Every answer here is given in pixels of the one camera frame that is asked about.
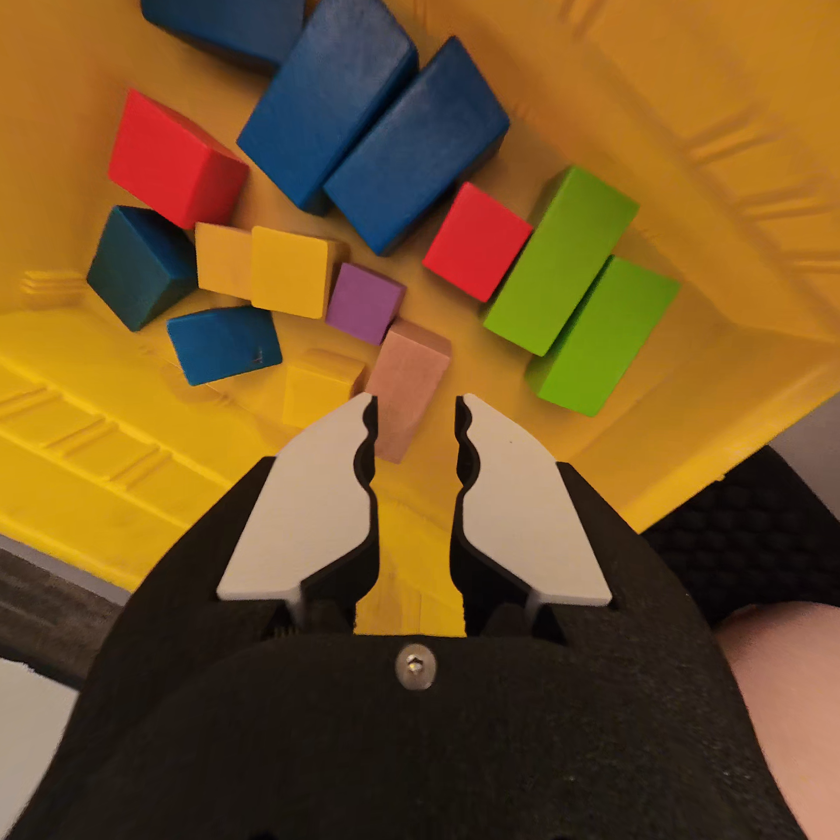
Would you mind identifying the dark blue wedge block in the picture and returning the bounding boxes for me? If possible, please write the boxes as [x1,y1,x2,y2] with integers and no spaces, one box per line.
[165,306,284,387]

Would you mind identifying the yellow plastic bin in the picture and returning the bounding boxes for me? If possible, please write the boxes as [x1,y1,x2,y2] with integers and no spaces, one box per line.
[0,0,840,637]

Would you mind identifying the purple wooden cube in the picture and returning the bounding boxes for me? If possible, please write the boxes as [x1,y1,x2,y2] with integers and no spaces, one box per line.
[325,262,407,347]

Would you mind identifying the yellow wooden cube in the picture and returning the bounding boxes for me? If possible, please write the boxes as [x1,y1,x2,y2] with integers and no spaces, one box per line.
[194,222,254,300]
[281,349,369,429]
[251,226,343,321]

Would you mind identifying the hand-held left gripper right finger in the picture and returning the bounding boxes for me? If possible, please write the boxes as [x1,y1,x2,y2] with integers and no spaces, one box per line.
[449,392,614,631]

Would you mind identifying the red cube block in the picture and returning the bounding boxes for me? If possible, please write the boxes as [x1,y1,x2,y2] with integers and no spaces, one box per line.
[421,182,534,303]

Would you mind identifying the blue wooden cuboid block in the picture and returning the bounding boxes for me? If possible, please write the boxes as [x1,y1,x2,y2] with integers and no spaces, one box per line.
[236,0,420,215]

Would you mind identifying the person's right forearm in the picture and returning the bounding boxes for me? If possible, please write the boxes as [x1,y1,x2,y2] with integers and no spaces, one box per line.
[714,600,840,840]

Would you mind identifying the natural wood rectangular block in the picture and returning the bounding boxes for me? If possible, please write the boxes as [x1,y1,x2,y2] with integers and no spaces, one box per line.
[364,319,453,464]

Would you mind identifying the large blue wooden block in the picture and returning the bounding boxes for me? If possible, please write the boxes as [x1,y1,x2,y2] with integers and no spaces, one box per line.
[86,205,198,333]

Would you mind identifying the green wooden block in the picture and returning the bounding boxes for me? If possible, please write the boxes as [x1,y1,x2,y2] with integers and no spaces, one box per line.
[525,255,682,418]
[482,164,641,357]

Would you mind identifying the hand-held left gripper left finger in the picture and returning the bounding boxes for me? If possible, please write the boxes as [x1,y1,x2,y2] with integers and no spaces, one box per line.
[215,392,382,631]

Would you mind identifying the red wooden block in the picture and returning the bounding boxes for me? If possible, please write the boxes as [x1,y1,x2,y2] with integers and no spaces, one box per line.
[108,88,251,231]

